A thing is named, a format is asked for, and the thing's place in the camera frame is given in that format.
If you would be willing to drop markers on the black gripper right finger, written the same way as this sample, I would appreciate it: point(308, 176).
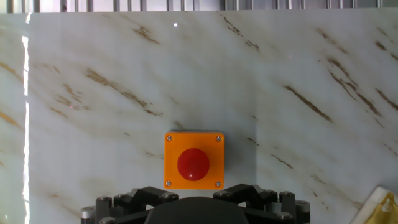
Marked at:
point(261, 199)

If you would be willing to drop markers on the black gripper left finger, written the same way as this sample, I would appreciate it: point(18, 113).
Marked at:
point(136, 199)

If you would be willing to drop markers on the white napkin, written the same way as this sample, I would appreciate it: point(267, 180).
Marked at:
point(367, 205)

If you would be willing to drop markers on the orange box with red button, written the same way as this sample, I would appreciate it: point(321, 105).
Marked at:
point(192, 146)

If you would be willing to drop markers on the gold tissue pack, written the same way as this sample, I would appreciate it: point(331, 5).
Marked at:
point(385, 208)

